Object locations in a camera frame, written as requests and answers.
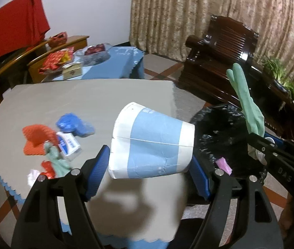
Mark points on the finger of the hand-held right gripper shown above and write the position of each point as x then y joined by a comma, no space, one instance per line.
258,142

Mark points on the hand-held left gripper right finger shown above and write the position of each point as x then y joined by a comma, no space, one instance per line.
200,179

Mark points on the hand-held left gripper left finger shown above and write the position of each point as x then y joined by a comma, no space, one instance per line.
99,171

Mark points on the bin with black bag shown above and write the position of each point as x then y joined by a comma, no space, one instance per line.
222,134

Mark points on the white and blue packet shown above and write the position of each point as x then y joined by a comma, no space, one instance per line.
69,145

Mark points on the green rubber glove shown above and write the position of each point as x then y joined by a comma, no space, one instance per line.
245,101

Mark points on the blue and white paper cup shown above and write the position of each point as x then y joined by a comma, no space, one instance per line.
152,142

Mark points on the orange foam net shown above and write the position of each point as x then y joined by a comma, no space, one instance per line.
38,137

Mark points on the pink paper scrap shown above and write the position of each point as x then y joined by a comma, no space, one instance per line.
223,164

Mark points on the crumpled green glove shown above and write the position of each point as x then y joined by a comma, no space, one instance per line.
57,163

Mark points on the shiny red wrapper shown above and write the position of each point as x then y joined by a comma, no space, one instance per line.
49,170

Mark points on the crumpled blue glove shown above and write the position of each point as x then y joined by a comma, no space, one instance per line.
71,123

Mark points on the pink and white wrapper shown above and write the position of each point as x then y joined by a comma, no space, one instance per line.
34,176

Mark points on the grey table cover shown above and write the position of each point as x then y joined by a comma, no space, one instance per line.
84,101

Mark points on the green potted plant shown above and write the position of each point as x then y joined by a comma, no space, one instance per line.
276,67

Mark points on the scalloped blue tablecloth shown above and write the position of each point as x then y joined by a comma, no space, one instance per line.
136,245

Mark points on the dark wooden armchair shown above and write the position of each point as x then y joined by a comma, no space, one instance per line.
214,57

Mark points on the small beige box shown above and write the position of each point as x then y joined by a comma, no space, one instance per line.
71,71

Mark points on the light blue tablecloth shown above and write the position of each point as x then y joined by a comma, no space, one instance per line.
115,62

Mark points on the red and yellow snack packets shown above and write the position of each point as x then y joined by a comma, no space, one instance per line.
53,59

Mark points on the clear tray of red fruit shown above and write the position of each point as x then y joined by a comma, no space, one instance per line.
95,49

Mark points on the wooden side table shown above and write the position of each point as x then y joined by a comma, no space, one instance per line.
82,40

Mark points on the red basket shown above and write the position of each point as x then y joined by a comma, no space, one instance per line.
58,39

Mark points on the beige patterned curtain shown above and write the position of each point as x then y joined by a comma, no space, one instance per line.
188,10

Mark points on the red cloth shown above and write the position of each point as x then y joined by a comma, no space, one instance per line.
12,28

